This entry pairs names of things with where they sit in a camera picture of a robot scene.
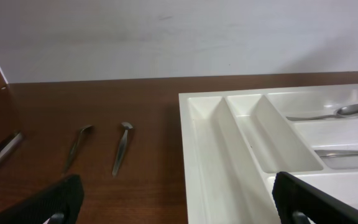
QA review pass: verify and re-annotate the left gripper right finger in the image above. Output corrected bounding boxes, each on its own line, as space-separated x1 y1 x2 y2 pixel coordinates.
272 172 358 224

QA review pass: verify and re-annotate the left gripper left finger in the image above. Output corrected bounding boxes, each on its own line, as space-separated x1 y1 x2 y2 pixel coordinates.
0 174 85 224

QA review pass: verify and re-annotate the steel fork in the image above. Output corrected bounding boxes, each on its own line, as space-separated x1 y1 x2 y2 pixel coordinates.
315 150 358 158

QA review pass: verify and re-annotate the steel spoon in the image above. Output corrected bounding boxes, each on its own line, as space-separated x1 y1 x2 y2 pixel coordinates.
287 104 358 121

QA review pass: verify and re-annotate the small steel teaspoon left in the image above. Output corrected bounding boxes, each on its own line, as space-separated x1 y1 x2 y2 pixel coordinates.
62 124 94 175

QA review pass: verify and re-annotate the small steel teaspoon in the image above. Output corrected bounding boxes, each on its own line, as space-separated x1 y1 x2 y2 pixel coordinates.
62 124 94 175
112 122 133 177

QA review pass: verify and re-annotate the white plastic cutlery tray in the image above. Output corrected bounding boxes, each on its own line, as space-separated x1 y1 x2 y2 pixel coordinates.
179 84 358 223

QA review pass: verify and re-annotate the small steel teaspoon right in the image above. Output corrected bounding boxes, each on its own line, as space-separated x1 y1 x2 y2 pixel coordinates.
112 122 133 177

